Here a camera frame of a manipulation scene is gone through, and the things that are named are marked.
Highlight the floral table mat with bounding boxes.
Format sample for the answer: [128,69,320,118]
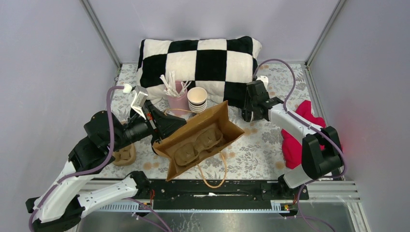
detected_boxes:
[100,62,310,180]

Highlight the black white checkered pillow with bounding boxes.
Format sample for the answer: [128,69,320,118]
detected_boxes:
[136,36,262,109]

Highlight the red cloth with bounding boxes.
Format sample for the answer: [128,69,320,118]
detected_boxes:
[281,100,327,170]

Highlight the white wrapped straws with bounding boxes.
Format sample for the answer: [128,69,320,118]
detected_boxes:
[160,71,192,98]

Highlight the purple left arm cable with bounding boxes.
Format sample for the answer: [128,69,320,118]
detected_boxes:
[28,85,170,232]

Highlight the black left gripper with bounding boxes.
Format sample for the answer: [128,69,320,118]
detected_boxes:
[110,101,189,151]

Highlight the brown cardboard cup carrier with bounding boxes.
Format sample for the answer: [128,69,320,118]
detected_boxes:
[174,127,223,166]

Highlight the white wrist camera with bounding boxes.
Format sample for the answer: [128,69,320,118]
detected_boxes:
[256,75,269,89]
[123,83,148,119]

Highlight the pink cup holder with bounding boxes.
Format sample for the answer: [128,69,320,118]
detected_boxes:
[166,80,189,110]

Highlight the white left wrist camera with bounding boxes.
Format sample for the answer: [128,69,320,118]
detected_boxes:
[123,83,148,119]

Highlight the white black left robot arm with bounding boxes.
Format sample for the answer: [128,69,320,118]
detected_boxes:
[26,101,186,232]

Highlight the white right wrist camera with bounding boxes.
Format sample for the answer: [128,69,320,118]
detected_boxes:
[256,75,269,89]

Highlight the stack of paper cups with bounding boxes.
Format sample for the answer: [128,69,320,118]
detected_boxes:
[187,87,208,113]

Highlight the brown paper bag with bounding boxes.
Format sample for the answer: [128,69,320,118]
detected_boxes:
[152,101,245,182]

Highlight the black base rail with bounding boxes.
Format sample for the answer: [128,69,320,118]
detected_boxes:
[134,179,309,211]

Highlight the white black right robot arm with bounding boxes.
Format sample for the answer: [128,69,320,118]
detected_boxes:
[242,80,344,199]

